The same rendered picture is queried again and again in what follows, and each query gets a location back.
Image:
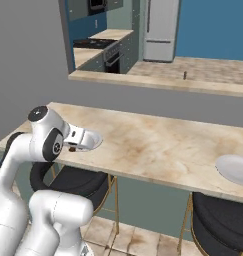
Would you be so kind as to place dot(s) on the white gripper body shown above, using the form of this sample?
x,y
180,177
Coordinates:
x,y
82,148

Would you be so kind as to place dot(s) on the grey-green wall cupboards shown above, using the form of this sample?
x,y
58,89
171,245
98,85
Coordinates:
x,y
78,8

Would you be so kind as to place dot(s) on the white fridge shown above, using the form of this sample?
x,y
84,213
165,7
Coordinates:
x,y
160,30

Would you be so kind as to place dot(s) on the grey-green base cupboards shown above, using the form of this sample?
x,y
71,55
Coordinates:
x,y
128,50

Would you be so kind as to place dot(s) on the black stool with gold legs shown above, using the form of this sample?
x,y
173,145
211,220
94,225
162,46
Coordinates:
x,y
219,220
79,183

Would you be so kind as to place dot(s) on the white wall socket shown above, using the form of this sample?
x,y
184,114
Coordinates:
x,y
96,24

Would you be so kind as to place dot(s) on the black microwave oven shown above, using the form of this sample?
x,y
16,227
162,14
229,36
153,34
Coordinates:
x,y
97,6

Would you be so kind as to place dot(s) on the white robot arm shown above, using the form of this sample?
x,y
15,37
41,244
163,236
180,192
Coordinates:
x,y
13,186

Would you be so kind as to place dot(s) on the black hob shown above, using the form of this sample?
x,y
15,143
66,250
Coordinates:
x,y
93,43

